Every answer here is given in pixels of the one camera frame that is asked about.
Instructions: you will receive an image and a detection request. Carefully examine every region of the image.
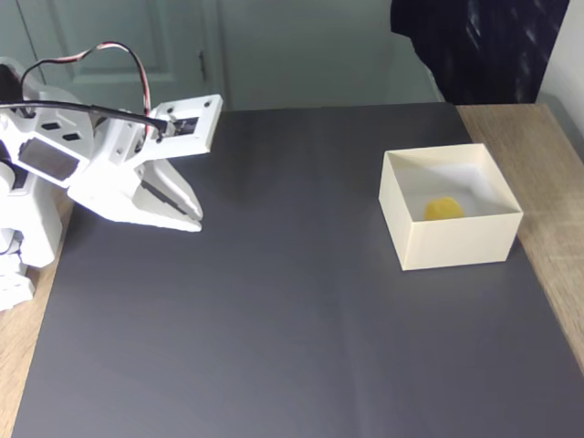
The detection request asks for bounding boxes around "white open box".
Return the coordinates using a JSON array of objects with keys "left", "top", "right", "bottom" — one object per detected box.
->
[{"left": 378, "top": 143, "right": 524, "bottom": 272}]

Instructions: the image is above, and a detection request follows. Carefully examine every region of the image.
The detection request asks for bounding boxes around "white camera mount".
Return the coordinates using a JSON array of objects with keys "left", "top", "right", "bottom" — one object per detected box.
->
[{"left": 148, "top": 94, "right": 224, "bottom": 159}]

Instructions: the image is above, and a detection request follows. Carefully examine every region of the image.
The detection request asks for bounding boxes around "dark hanging garment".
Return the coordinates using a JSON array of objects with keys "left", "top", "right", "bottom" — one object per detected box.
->
[{"left": 390, "top": 0, "right": 571, "bottom": 105}]

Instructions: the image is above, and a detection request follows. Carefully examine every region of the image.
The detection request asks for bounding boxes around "yellow cube block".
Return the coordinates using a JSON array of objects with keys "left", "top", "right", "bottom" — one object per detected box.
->
[{"left": 422, "top": 195, "right": 465, "bottom": 221}]

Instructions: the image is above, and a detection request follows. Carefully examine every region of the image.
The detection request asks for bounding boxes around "pale green door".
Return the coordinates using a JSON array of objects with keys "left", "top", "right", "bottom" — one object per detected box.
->
[
  {"left": 221, "top": 0, "right": 442, "bottom": 110},
  {"left": 16, "top": 0, "right": 220, "bottom": 113}
]

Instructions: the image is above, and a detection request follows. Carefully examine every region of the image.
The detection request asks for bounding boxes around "red white black servo cable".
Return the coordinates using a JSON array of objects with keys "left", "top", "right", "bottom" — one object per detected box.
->
[{"left": 19, "top": 42, "right": 154, "bottom": 141}]

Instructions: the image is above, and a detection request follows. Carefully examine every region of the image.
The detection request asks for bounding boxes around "dark grey table mat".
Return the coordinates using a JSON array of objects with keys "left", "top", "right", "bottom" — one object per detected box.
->
[{"left": 9, "top": 102, "right": 584, "bottom": 438}]

